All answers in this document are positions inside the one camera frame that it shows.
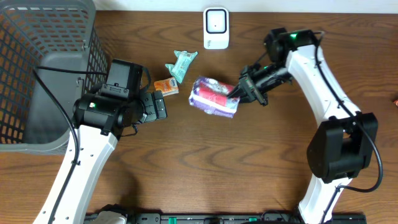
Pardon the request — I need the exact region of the small orange box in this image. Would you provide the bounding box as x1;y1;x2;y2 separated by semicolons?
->
154;77;179;96

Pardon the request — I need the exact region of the purple red tissue pack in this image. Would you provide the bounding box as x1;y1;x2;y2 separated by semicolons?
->
188;77;240;118

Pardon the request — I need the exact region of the mint green snack packet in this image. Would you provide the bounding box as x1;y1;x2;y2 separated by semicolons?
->
165;50;198;84

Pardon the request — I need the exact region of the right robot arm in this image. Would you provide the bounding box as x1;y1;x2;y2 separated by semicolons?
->
227;28;384;223

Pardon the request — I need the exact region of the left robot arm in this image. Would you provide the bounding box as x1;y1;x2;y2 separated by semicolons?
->
35;91;167;223

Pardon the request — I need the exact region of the grey plastic mesh basket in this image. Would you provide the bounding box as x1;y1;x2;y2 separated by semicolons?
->
1;0;108;154

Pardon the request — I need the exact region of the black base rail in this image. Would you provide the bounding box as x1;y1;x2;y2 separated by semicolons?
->
83;211;367;224

